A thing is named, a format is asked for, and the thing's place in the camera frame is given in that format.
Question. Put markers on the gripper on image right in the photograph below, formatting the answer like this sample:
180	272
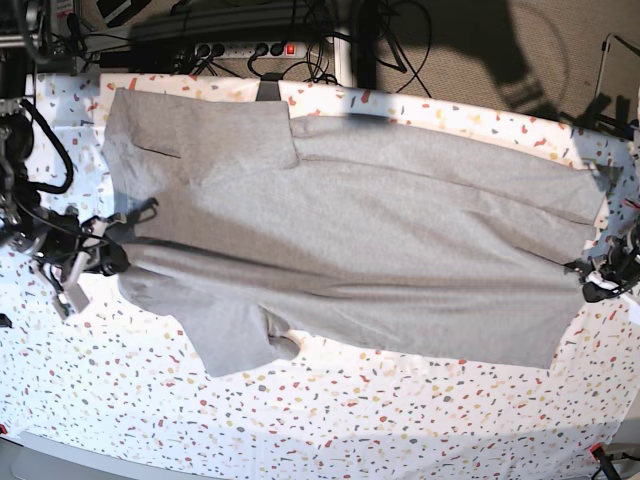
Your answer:
619	271

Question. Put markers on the black stand right background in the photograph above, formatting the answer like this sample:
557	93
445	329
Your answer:
604	114

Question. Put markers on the wrist camera board image left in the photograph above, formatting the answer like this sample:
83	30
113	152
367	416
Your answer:
70	298

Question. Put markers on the grey T-shirt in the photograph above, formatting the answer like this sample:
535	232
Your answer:
247	224

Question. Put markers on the white power strip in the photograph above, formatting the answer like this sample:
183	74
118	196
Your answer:
244	50

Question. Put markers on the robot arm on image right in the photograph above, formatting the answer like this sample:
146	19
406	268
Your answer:
635	150

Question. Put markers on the black table clamp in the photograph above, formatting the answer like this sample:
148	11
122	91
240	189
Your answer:
268	89

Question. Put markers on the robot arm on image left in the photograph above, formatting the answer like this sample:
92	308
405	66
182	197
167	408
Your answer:
26	38

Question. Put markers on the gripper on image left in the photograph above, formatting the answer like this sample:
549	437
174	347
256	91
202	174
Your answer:
61	240

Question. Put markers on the black camera pole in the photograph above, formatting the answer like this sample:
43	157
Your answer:
363	30

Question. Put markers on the red clamp right corner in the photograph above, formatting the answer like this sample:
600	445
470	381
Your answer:
598	453

